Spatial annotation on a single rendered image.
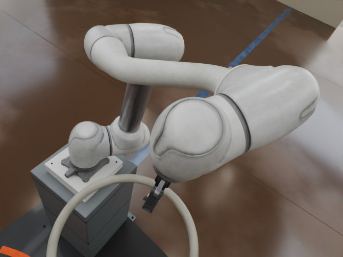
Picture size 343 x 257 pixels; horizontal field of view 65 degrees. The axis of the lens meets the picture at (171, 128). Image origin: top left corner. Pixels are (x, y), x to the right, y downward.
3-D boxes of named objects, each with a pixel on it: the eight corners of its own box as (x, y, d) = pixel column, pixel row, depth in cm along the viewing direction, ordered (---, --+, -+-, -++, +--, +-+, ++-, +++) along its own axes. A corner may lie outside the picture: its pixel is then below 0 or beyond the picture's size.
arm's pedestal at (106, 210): (40, 227, 197) (14, 171, 137) (90, 181, 228) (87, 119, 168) (90, 273, 185) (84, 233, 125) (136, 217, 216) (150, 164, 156)
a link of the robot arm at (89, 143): (67, 146, 139) (64, 117, 123) (102, 140, 147) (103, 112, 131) (71, 172, 130) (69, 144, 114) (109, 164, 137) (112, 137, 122)
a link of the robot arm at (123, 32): (87, 29, 71) (136, 30, 76) (77, 17, 84) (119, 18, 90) (90, 77, 77) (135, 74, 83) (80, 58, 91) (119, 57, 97)
